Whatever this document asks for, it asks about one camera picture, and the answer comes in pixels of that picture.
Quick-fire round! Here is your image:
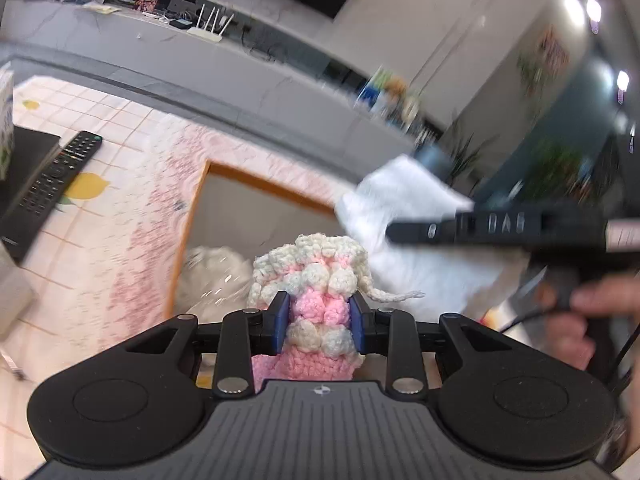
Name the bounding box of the green potted plant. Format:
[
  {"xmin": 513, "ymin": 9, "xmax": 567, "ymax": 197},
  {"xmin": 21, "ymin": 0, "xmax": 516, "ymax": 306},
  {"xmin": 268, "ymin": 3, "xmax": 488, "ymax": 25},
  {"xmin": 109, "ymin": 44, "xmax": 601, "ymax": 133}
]
[{"xmin": 524, "ymin": 139, "xmax": 587, "ymax": 197}]

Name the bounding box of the black remote control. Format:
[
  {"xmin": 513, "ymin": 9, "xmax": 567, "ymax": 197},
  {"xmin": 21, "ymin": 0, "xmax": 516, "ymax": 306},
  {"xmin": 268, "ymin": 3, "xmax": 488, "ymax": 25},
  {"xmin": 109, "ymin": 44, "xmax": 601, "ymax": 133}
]
[{"xmin": 4, "ymin": 130, "xmax": 104, "ymax": 218}]

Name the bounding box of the black flat box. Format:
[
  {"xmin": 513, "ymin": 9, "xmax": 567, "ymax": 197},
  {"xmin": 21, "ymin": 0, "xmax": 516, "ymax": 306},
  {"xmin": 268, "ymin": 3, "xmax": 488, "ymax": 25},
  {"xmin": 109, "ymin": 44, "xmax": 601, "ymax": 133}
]
[{"xmin": 0, "ymin": 126, "xmax": 62, "ymax": 263}]

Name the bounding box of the pale grey object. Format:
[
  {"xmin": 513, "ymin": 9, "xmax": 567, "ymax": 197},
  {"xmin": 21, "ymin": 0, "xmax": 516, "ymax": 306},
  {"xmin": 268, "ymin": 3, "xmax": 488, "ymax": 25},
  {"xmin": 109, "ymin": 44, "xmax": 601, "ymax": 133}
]
[{"xmin": 0, "ymin": 246, "xmax": 37, "ymax": 342}]

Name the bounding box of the group of small toys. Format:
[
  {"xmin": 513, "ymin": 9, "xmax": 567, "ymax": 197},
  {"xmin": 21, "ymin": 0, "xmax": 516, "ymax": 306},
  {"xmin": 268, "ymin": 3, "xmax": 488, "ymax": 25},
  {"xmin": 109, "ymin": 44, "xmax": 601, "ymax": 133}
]
[{"xmin": 356, "ymin": 66, "xmax": 427, "ymax": 132}]

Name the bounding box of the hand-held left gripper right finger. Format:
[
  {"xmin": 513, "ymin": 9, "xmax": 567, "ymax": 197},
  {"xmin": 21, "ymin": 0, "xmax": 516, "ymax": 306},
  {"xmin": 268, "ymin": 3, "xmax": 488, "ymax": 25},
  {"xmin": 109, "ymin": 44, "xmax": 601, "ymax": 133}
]
[{"xmin": 347, "ymin": 294, "xmax": 514, "ymax": 397}]

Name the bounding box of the white plush in plastic bag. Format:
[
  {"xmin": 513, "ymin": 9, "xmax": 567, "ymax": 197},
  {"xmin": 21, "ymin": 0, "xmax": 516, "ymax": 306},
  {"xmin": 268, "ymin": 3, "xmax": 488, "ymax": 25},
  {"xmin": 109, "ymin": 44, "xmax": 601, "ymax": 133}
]
[{"xmin": 176, "ymin": 245, "xmax": 257, "ymax": 322}]

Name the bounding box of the white router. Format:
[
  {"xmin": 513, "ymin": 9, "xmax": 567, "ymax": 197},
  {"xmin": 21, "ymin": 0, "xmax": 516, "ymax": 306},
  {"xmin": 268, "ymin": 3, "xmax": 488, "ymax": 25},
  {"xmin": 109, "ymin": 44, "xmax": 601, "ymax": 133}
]
[{"xmin": 186, "ymin": 2, "xmax": 237, "ymax": 44}]

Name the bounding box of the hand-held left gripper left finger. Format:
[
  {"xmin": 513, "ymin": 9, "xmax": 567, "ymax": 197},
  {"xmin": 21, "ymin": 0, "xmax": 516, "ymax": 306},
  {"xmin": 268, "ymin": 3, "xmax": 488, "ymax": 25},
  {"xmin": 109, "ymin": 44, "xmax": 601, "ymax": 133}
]
[{"xmin": 124, "ymin": 290, "xmax": 292, "ymax": 397}]

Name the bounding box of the pink lemon printed tablecloth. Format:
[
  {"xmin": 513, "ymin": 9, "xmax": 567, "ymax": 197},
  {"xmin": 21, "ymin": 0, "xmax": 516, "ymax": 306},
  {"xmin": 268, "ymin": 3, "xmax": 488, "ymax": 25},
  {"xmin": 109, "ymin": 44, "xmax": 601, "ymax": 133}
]
[{"xmin": 0, "ymin": 75, "xmax": 363, "ymax": 411}]

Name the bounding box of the grey television cabinet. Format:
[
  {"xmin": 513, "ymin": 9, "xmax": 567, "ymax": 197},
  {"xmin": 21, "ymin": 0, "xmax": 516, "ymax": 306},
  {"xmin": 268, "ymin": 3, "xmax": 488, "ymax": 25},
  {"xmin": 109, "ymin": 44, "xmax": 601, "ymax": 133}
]
[{"xmin": 0, "ymin": 0, "xmax": 451, "ymax": 171}]

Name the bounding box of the pink white crochet pouch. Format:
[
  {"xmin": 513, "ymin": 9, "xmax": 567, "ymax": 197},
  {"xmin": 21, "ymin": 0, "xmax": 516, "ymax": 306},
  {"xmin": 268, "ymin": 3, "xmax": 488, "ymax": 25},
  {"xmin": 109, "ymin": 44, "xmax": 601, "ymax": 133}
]
[{"xmin": 248, "ymin": 232, "xmax": 427, "ymax": 382}]

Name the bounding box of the white towel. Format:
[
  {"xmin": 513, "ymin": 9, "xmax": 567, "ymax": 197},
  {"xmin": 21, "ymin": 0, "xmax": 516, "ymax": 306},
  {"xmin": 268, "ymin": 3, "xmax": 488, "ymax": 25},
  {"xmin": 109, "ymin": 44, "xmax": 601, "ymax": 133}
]
[{"xmin": 333, "ymin": 155, "xmax": 532, "ymax": 322}]

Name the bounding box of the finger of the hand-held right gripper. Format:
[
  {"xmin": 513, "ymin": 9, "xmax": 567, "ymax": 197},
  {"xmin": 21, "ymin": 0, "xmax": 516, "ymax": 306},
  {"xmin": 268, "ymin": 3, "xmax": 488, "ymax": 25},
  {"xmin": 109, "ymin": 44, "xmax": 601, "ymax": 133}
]
[
  {"xmin": 415, "ymin": 144, "xmax": 455, "ymax": 175},
  {"xmin": 386, "ymin": 206, "xmax": 534, "ymax": 249}
]

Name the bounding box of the person's right hand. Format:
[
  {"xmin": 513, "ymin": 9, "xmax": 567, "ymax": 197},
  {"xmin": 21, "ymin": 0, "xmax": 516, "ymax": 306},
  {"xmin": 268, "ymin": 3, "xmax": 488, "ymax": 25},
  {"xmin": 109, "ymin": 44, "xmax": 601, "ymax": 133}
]
[{"xmin": 544, "ymin": 275, "xmax": 640, "ymax": 372}]

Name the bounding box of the wall sticker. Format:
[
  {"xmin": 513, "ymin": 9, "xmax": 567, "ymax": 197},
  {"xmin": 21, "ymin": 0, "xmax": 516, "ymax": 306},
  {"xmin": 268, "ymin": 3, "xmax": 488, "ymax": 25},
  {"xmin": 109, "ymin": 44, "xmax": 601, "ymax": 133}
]
[{"xmin": 519, "ymin": 26, "xmax": 572, "ymax": 97}]

